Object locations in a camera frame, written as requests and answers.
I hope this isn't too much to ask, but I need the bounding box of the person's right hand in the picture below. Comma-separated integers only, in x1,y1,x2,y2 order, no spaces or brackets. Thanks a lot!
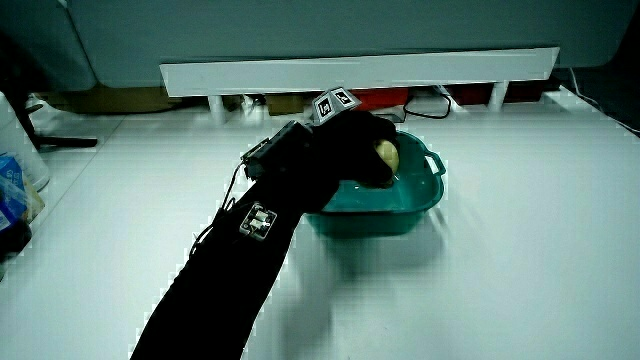
241,86,402,217

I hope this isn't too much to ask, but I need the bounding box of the white desk shelf riser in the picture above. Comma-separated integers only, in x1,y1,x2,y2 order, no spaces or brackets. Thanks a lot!
159,46,561,126

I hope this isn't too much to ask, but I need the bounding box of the black stand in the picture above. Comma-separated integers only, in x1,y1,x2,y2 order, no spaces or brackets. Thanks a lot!
0,29,99,154

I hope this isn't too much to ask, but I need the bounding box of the brown cardboard box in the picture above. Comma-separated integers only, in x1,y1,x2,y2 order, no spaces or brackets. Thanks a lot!
43,84,177,116

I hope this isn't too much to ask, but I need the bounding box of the yellow pear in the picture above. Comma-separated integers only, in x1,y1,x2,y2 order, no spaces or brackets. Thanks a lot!
373,138,402,177

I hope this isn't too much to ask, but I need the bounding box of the person's right forearm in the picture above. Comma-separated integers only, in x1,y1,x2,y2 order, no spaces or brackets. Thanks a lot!
129,175,307,360

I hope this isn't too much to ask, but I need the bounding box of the teal plastic basin plate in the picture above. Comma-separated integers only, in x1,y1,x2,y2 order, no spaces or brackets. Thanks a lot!
304,130,448,239

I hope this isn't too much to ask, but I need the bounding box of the black cable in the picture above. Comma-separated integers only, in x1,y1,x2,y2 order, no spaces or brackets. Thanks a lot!
401,91,453,121

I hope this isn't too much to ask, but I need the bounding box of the red box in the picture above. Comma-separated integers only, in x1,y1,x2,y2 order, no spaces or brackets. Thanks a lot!
447,82,497,107
351,87,411,112

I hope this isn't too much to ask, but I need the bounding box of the white cable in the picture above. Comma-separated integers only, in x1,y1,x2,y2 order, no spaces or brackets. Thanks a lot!
568,66,640,137

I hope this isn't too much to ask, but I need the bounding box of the blue packet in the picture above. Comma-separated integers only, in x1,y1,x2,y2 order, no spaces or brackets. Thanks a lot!
0,154,32,234

